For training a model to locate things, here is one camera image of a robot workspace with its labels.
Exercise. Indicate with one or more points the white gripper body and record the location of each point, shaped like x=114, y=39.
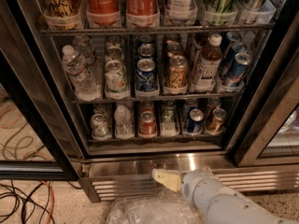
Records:
x=193, y=186

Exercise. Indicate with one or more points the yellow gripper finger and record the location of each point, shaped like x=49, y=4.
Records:
x=169, y=178

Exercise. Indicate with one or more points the blue pepsi can bottom shelf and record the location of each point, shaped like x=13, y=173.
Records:
x=194, y=122

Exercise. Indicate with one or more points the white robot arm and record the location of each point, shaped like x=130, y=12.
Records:
x=219, y=203

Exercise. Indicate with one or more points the green can bottom shelf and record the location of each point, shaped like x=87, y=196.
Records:
x=168, y=116

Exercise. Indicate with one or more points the green can shelf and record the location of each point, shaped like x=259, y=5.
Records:
x=219, y=12
x=168, y=116

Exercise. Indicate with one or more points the red coca-cola can bottom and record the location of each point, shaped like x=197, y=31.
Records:
x=147, y=124

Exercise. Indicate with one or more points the gold can bottom shelf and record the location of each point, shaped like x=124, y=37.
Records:
x=216, y=120

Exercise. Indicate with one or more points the steel fridge base grille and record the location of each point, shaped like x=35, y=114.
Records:
x=110, y=179

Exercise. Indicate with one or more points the water bottle bottom shelf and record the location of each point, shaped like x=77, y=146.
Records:
x=124, y=125

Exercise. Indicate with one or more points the water bottle shelf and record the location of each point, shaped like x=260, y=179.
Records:
x=81, y=77
x=124, y=125

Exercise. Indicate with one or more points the red can behind bottom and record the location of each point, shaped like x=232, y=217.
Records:
x=147, y=106

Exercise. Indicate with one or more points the blue pepsi can behind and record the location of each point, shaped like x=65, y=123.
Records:
x=188, y=106

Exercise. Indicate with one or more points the gold can behind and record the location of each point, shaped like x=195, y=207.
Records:
x=211, y=104

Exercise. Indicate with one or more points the white green can bottom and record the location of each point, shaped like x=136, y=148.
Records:
x=100, y=128

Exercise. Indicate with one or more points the white green can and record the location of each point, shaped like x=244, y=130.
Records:
x=113, y=53
x=103, y=109
x=115, y=77
x=100, y=128

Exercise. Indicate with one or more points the right glass fridge door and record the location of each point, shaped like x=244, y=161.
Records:
x=264, y=144

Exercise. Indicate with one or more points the glass fridge door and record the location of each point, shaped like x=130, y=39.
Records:
x=32, y=75
x=264, y=144

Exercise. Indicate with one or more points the white green can behind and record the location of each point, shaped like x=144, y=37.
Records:
x=103, y=109

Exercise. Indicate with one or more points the blue pepsi can middle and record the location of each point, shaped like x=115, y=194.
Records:
x=146, y=75

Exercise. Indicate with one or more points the orange lacroix can middle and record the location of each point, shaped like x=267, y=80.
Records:
x=177, y=71

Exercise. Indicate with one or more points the blue red bull can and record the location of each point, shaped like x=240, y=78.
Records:
x=238, y=69

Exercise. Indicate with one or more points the white green can middle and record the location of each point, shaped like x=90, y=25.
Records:
x=115, y=77

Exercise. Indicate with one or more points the water bottle middle shelf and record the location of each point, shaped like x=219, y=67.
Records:
x=81, y=77

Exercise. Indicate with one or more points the left glass fridge door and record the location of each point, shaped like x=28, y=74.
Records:
x=32, y=75

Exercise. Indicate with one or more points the green can top shelf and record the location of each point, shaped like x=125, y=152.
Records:
x=219, y=12

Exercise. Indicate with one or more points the yellow lacroix can top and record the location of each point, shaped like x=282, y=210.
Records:
x=61, y=13

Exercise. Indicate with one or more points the clear plastic bag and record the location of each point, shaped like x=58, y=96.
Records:
x=165, y=207

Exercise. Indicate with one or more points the tea bottle white cap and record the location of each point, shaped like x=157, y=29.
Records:
x=208, y=61

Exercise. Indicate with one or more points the water bottle behind middle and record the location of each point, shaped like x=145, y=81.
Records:
x=85, y=46

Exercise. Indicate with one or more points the white labelled bottle top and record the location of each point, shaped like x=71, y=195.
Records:
x=179, y=9

